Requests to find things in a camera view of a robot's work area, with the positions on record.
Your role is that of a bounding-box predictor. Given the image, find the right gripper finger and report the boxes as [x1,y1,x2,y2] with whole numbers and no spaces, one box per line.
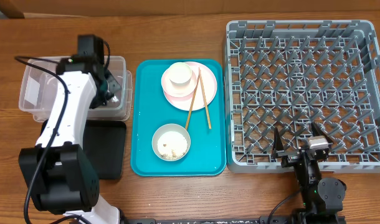
[272,127,284,152]
[311,121,333,144]

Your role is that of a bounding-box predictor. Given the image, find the pale green paper cup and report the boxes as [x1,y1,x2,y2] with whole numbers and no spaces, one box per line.
[168,62,192,86]

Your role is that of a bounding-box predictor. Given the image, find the grey bowl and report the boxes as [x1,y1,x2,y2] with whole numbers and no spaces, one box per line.
[151,123,191,162]

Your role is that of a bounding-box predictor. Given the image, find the wooden chopstick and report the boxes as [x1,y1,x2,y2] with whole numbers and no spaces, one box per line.
[185,71,201,130]
[198,68,212,129]

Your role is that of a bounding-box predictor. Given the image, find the white rice leftovers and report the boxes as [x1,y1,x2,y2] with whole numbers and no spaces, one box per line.
[157,131,189,161]

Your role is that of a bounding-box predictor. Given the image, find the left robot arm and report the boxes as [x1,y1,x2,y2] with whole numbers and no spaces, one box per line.
[19,54,125,223]

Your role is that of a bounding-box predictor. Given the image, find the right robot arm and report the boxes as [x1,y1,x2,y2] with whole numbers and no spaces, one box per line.
[267,122,347,223]

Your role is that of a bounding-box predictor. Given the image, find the grey dishwasher rack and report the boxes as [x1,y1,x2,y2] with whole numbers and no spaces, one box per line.
[224,20,380,173]

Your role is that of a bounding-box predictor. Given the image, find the teal serving tray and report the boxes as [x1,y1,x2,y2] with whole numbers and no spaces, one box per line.
[130,59,226,177]

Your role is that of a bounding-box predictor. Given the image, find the black plastic tray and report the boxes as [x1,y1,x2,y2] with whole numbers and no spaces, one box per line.
[34,119,126,190]

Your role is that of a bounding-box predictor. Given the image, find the clear plastic storage bin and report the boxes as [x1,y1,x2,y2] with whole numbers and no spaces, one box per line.
[19,56,133,122]

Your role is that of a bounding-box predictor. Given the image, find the small pink plate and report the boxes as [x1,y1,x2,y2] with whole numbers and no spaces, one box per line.
[161,70,197,97]

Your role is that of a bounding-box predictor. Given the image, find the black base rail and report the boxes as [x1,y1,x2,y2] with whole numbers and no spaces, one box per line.
[121,215,346,224]

